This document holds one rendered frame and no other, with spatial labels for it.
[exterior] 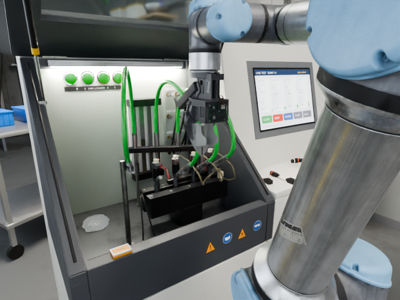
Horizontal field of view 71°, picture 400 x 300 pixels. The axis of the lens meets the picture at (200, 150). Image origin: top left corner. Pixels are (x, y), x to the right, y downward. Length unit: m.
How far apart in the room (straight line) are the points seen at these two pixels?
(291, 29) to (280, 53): 0.91
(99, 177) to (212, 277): 0.62
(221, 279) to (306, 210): 0.76
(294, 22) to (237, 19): 0.10
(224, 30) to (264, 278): 0.41
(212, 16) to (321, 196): 0.38
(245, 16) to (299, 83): 1.00
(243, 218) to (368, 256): 0.51
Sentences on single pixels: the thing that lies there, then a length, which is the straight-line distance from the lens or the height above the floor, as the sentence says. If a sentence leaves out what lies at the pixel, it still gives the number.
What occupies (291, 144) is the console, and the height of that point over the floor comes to 1.05.
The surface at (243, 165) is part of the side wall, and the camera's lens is 1.09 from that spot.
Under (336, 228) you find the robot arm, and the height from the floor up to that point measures 1.26.
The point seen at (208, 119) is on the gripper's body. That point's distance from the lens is 0.65.
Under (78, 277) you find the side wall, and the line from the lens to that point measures 0.78.
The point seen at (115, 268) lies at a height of 0.93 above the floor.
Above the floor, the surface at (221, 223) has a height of 0.94.
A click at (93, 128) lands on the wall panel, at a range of 1.20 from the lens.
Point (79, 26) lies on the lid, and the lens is 1.06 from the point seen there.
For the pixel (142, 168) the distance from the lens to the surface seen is 1.30.
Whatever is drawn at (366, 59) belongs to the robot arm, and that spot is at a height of 1.42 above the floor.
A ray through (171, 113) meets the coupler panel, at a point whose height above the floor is 1.21.
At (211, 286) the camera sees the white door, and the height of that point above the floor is 0.72.
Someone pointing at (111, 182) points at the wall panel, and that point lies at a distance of 1.29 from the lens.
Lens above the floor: 1.41
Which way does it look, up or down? 16 degrees down
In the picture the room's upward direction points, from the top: straight up
